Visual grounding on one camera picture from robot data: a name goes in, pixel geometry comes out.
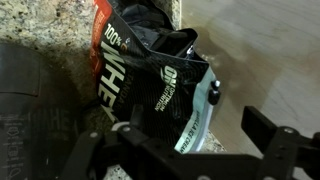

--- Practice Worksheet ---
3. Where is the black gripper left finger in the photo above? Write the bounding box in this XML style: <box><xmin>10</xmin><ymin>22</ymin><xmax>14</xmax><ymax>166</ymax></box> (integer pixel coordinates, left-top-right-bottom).
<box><xmin>130</xmin><ymin>104</ymin><xmax>144</xmax><ymax>130</ymax></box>

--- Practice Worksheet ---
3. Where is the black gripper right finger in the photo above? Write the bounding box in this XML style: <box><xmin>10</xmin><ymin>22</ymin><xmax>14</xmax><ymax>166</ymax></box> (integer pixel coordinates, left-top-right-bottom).
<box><xmin>241</xmin><ymin>106</ymin><xmax>277</xmax><ymax>144</ymax></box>

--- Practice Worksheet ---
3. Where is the black whey protein bag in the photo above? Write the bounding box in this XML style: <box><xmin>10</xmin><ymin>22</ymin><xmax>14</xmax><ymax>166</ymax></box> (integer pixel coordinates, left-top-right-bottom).
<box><xmin>90</xmin><ymin>0</ymin><xmax>220</xmax><ymax>154</ymax></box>

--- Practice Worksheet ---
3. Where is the black air fryer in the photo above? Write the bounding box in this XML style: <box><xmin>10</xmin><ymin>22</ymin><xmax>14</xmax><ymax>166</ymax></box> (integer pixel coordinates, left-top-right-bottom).
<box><xmin>0</xmin><ymin>43</ymin><xmax>79</xmax><ymax>180</ymax></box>

